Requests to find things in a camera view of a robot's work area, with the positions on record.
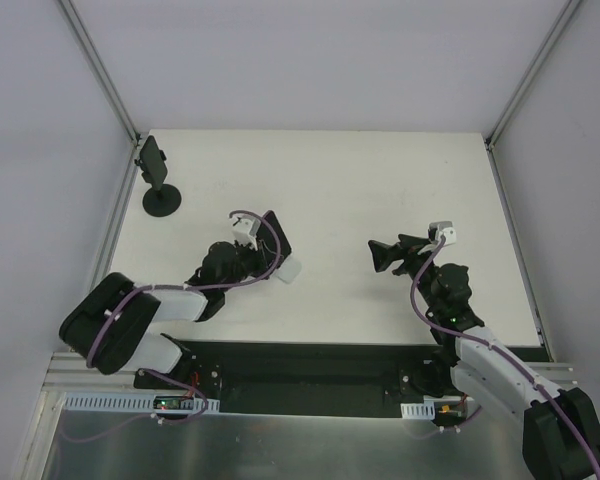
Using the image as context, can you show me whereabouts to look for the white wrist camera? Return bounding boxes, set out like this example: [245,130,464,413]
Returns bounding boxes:
[428,221,457,246]
[229,213,261,251]

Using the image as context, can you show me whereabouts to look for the black smartphone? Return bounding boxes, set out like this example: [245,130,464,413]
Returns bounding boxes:
[137,135,168,190]

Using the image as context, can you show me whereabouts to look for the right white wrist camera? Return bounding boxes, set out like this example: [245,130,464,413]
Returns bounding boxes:
[428,221,457,246]

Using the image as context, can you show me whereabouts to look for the white cable duct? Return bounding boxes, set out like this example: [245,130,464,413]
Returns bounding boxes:
[400,401,436,421]
[64,393,220,415]

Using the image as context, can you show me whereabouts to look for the right aluminium frame post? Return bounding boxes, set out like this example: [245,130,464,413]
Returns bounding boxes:
[484,0,586,151]

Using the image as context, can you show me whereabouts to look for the left white cable duct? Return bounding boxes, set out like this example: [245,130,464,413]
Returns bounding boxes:
[64,393,220,415]

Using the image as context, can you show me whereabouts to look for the black round-base phone stand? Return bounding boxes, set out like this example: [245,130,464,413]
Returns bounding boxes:
[142,184,182,218]

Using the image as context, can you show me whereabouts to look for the left aluminium frame post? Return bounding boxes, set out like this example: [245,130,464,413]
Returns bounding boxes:
[55,0,142,146]

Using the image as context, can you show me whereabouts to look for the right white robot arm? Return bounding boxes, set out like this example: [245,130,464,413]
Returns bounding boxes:
[368,227,600,479]

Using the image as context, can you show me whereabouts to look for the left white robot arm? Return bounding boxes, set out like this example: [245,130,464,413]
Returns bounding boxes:
[59,238,292,389]

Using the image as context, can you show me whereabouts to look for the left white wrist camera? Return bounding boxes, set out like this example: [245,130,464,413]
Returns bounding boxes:
[229,213,261,251]

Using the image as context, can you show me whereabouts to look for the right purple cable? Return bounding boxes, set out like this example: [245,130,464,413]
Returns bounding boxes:
[410,237,600,471]

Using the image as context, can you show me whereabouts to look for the silver folding phone stand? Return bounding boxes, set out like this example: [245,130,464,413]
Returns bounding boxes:
[274,256,302,285]

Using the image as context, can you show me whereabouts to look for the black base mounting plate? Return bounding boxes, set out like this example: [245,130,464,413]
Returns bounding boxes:
[133,340,461,418]

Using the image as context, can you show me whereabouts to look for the aluminium frame post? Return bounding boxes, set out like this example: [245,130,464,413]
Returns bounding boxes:
[55,0,142,146]
[484,0,586,151]

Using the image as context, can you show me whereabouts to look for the right white cable duct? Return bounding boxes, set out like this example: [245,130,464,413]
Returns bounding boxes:
[400,401,436,421]

